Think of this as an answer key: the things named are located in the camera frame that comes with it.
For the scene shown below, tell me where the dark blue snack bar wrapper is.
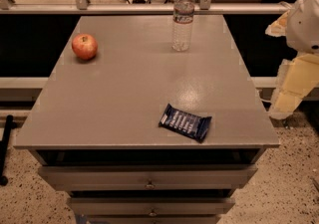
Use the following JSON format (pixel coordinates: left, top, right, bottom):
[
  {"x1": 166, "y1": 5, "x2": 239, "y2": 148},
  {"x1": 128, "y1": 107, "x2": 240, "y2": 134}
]
[{"x1": 159, "y1": 105, "x2": 212, "y2": 143}]

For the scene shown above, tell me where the grey drawer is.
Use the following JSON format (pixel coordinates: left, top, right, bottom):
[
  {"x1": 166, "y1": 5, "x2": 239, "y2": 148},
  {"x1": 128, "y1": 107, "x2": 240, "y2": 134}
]
[
  {"x1": 68, "y1": 197, "x2": 234, "y2": 217},
  {"x1": 39, "y1": 164, "x2": 257, "y2": 191}
]

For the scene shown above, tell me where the black pole with wheel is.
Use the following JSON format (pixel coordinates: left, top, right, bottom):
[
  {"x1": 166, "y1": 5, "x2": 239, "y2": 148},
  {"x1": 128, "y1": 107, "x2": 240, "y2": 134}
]
[{"x1": 0, "y1": 114, "x2": 14, "y2": 186}]

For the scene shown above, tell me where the grey drawer cabinet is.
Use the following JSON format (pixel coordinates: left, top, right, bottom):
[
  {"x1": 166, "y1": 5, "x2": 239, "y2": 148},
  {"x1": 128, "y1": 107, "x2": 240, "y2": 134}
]
[{"x1": 15, "y1": 16, "x2": 279, "y2": 224}]

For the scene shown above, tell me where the top grey drawer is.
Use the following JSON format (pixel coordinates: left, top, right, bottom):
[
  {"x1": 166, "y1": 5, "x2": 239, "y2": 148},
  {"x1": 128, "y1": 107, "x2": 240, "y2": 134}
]
[{"x1": 39, "y1": 164, "x2": 257, "y2": 191}]

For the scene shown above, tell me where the red apple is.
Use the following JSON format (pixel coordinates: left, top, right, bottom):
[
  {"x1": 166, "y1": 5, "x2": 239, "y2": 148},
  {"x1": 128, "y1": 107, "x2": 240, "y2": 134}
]
[{"x1": 72, "y1": 34, "x2": 98, "y2": 61}]

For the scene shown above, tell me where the clear plastic water bottle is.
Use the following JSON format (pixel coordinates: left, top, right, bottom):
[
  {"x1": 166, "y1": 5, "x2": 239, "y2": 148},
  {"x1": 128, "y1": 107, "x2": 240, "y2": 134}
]
[{"x1": 172, "y1": 0, "x2": 195, "y2": 52}]

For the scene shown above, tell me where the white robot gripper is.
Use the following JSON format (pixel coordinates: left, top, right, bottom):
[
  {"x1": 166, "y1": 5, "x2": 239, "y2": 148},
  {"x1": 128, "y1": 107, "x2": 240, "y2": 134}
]
[{"x1": 265, "y1": 0, "x2": 319, "y2": 119}]

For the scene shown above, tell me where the middle grey drawer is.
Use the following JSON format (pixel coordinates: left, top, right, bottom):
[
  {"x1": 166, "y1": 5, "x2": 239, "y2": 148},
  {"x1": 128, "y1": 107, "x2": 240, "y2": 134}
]
[{"x1": 68, "y1": 197, "x2": 234, "y2": 217}]

